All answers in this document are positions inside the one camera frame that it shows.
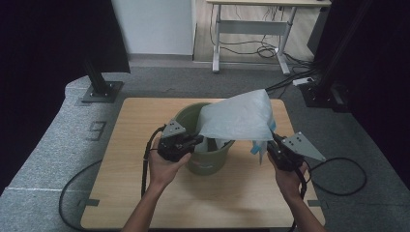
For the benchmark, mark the person's left hand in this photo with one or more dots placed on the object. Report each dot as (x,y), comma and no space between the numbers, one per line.
(164,172)

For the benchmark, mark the person's right hand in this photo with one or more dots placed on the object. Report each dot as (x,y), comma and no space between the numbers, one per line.
(288,182)

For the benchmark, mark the white metal frame desk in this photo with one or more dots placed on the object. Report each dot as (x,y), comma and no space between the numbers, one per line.
(254,27)

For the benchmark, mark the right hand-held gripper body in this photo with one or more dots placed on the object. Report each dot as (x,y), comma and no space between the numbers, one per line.
(290,154)

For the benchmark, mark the green plastic bucket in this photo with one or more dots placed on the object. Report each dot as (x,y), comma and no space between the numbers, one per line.
(208,159)

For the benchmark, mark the white power strip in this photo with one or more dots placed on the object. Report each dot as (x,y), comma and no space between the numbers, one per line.
(303,81)

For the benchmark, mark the grey tape floor marking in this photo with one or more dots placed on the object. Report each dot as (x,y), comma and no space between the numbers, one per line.
(95,130)

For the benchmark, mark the black metal stand square base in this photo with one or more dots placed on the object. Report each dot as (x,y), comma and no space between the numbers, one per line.
(101,90)

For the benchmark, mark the dark curtain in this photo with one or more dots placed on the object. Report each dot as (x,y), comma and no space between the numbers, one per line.
(386,80)
(48,64)

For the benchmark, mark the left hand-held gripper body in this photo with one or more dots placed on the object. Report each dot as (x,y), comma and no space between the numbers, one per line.
(172,145)

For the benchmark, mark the grey tape strip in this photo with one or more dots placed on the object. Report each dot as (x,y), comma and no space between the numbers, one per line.
(90,202)
(314,203)

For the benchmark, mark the white plastic bag blue strip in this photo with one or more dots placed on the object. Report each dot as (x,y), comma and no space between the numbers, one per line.
(238,117)

